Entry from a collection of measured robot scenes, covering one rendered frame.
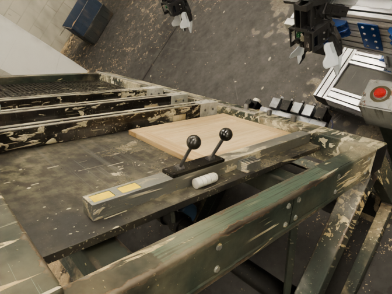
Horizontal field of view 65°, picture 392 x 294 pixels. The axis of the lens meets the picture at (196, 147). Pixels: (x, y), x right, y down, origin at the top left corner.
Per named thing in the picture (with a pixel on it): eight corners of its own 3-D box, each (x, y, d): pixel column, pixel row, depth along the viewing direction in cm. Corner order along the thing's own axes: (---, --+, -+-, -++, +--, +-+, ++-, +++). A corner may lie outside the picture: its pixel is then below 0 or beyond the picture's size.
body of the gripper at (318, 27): (289, 49, 80) (286, 1, 72) (310, 34, 83) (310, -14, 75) (314, 55, 75) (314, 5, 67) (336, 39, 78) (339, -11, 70)
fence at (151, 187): (309, 142, 129) (311, 133, 128) (93, 221, 67) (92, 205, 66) (298, 139, 133) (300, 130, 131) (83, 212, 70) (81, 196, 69)
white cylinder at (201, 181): (198, 191, 83) (218, 183, 88) (199, 181, 82) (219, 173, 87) (191, 186, 85) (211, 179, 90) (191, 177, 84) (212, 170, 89)
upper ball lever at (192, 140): (186, 174, 85) (206, 140, 77) (175, 178, 83) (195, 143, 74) (179, 164, 87) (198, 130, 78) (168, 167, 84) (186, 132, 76)
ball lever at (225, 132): (216, 164, 93) (237, 133, 85) (207, 167, 91) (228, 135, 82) (209, 155, 95) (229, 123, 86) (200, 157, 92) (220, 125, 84)
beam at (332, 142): (381, 168, 122) (388, 142, 118) (370, 177, 114) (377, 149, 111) (108, 84, 271) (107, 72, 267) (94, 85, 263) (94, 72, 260)
